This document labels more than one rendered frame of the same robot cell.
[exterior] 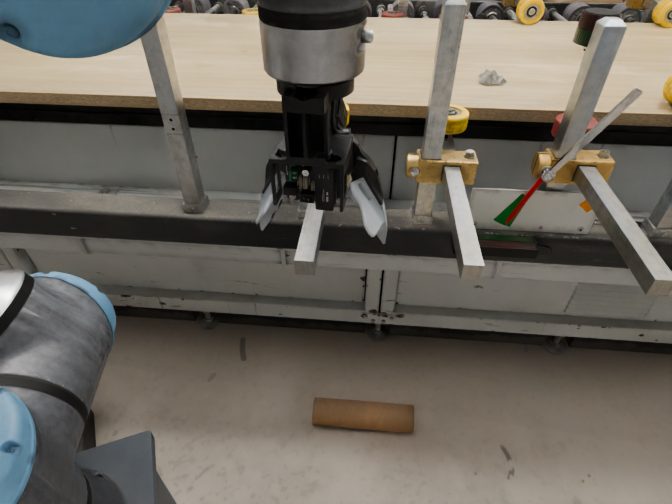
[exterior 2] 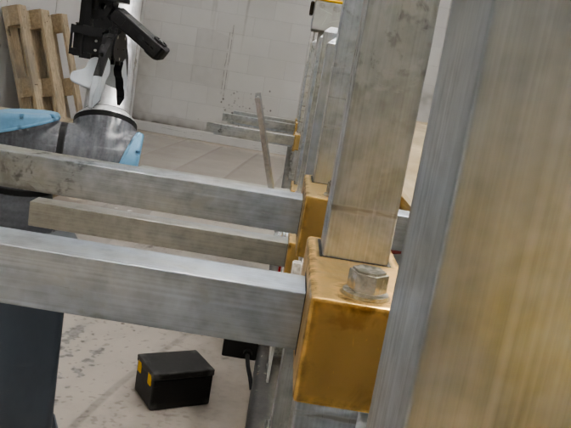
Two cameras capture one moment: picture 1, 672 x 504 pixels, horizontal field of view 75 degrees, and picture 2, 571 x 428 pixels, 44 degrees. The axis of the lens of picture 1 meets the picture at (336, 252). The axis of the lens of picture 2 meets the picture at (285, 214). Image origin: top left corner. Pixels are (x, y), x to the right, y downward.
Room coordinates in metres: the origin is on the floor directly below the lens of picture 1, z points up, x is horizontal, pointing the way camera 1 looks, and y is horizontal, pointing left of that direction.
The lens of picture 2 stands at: (0.64, -1.31, 1.06)
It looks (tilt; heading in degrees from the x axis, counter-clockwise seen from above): 12 degrees down; 84
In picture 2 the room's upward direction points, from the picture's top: 9 degrees clockwise
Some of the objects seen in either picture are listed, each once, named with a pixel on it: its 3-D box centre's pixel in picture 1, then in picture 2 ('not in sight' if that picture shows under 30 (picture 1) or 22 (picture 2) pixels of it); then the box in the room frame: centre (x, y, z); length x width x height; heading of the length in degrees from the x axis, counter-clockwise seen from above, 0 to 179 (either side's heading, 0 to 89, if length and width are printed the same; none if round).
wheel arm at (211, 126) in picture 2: not in sight; (272, 137); (0.79, 1.03, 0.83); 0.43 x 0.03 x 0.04; 175
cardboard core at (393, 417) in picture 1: (362, 414); not in sight; (0.68, -0.08, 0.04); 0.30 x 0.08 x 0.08; 85
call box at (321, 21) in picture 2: not in sight; (328, 18); (0.83, 0.32, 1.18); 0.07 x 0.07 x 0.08; 85
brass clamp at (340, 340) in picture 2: not in sight; (347, 308); (0.71, -0.96, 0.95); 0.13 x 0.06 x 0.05; 85
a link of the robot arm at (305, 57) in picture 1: (317, 47); not in sight; (0.40, 0.02, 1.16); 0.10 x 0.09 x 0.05; 80
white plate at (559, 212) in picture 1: (531, 211); (276, 306); (0.74, -0.41, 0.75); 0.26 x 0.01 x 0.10; 85
